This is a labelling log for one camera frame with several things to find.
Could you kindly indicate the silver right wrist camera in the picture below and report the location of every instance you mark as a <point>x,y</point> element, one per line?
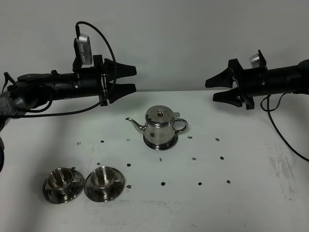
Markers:
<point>255,60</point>

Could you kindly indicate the left stainless steel saucer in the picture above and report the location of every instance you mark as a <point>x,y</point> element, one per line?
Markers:
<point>56,198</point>

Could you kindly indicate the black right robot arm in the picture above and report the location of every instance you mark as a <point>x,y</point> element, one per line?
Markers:
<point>291,79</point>

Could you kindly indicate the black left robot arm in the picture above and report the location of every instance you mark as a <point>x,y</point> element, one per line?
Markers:
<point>32,94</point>

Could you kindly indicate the steel teapot saucer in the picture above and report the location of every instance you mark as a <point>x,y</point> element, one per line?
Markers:
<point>164,146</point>

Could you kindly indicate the left stainless steel teacup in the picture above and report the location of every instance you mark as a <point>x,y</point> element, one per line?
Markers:
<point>62,180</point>

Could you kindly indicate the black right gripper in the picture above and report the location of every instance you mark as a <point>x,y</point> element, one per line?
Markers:
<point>249,83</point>

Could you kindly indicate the right stainless steel teacup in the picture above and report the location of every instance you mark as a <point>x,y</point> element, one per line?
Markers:
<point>105,179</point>

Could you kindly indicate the right stainless steel saucer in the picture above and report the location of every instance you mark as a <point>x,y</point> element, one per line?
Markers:
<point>103,197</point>

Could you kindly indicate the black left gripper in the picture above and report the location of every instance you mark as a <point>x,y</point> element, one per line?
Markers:
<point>88,81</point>

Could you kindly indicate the stainless steel teacup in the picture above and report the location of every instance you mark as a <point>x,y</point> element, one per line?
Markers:
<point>62,180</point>
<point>105,179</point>

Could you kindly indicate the stainless steel teapot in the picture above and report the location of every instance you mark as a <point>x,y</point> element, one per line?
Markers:
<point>161,124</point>

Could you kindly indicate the stainless steel saucer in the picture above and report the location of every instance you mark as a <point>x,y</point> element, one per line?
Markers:
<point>103,197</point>
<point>56,198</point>

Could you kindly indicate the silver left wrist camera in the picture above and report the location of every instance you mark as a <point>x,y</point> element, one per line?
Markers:
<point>83,49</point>

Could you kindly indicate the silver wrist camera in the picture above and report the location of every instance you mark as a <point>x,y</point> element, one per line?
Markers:
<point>83,49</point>
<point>255,60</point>

